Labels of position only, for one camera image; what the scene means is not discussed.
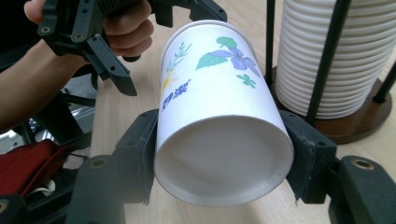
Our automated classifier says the red cloth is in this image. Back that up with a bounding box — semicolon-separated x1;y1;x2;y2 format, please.
0;138;73;198

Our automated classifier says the black metal frame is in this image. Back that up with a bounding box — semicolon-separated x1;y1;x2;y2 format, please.
18;63;98;157

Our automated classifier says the black wire cup holder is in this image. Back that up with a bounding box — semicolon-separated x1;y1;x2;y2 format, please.
264;0;396;146

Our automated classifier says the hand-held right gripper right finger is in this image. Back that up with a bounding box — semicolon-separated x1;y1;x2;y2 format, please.
278;110;338;205

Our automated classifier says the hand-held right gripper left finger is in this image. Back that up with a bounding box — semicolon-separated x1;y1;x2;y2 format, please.
112;108;161;206

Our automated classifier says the floral single paper cup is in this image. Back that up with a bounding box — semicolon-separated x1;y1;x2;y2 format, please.
153;19;295;208

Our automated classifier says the stack of white paper cups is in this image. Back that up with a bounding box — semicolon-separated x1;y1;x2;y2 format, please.
274;0;396;120

